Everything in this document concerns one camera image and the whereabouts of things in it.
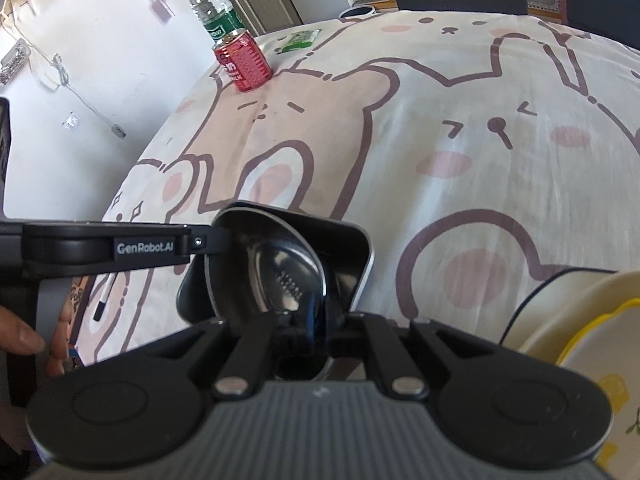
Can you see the yellow rimmed floral bowl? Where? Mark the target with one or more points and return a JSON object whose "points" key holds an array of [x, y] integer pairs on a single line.
{"points": [[615, 360]]}

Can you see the oval metal bowl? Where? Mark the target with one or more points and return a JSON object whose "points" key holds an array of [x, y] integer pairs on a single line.
{"points": [[280, 270]]}

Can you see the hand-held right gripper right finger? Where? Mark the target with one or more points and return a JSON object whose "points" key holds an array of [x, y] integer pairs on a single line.
{"points": [[380, 350]]}

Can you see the grey trash bin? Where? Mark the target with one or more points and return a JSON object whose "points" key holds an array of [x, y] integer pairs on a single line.
{"points": [[359, 11]]}

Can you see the green snack packet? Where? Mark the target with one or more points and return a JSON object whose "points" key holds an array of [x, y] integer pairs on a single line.
{"points": [[297, 41]]}

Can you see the clear plastic water bottle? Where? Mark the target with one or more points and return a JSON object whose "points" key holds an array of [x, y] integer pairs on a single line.
{"points": [[212, 5]]}

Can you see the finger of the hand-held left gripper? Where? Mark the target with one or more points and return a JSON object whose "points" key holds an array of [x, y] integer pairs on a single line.
{"points": [[210, 241]]}

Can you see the person's left hand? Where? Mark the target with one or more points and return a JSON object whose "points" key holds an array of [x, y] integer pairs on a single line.
{"points": [[20, 335]]}

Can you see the red drink can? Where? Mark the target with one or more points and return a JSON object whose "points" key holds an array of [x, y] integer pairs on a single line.
{"points": [[245, 62]]}

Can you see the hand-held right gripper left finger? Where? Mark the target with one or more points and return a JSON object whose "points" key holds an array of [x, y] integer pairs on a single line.
{"points": [[250, 350]]}

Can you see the wide square metal tray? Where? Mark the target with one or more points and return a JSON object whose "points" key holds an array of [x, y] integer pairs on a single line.
{"points": [[350, 255]]}

